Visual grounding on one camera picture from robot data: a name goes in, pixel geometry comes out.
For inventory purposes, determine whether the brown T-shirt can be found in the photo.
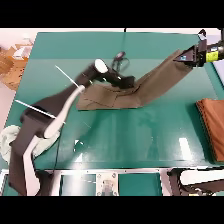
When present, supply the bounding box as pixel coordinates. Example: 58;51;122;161
75;49;201;111

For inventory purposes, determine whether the pale green garment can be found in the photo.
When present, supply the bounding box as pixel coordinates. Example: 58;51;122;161
0;124;62;165

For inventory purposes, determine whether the orange garment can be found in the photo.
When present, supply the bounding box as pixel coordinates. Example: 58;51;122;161
195;97;224;164

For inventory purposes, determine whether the black cable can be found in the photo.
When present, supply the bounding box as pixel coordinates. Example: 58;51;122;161
52;132;62;172

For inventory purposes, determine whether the silver frame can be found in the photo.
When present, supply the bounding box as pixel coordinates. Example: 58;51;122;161
0;167;224;197

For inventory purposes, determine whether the cardboard box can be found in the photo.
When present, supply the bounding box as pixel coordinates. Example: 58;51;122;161
0;37;35;92

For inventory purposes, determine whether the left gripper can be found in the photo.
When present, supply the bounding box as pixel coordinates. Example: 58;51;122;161
113;73;137;90

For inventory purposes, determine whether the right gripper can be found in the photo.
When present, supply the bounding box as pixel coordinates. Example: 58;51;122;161
190;34;210;68

